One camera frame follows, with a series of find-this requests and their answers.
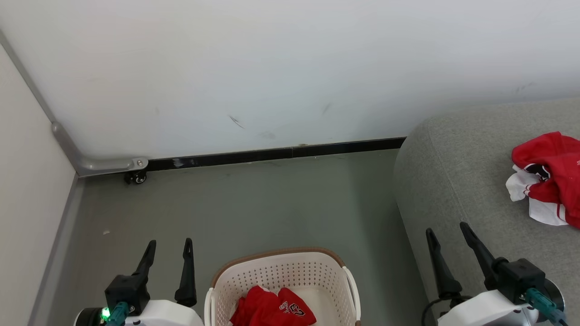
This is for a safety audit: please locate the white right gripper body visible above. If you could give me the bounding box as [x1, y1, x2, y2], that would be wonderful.
[437, 290, 540, 326]

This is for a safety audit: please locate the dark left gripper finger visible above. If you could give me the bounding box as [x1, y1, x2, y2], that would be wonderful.
[131, 240, 157, 278]
[174, 238, 198, 308]

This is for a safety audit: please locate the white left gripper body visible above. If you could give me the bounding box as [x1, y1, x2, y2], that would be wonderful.
[125, 299, 205, 326]

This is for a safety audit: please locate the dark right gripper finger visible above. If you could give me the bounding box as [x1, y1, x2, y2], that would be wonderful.
[460, 221, 497, 289]
[425, 228, 463, 300]

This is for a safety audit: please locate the red printed garment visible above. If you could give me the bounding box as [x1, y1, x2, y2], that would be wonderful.
[230, 285, 317, 326]

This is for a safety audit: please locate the red and white jersey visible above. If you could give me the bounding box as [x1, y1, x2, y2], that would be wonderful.
[505, 131, 580, 229]

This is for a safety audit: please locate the grey fabric sofa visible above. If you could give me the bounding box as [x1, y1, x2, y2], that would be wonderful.
[393, 97, 580, 326]

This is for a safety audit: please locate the white perforated laundry basket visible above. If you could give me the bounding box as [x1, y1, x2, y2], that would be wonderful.
[204, 247, 362, 326]

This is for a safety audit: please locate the black baseboard strip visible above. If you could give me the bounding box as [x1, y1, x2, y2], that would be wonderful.
[146, 137, 406, 172]

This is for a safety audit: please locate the thin grey corner strip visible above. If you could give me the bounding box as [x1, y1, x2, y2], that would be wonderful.
[0, 29, 57, 128]

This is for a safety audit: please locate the teal left camera connector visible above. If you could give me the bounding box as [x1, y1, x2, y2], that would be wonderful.
[106, 302, 130, 326]

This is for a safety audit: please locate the teal camera connector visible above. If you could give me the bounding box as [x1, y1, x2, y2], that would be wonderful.
[526, 288, 568, 326]
[106, 302, 130, 326]

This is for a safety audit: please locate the teal right camera connector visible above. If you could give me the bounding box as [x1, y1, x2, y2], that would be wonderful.
[526, 288, 568, 326]

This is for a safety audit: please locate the grey metal corner bracket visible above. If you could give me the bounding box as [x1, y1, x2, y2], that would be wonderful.
[51, 121, 149, 177]

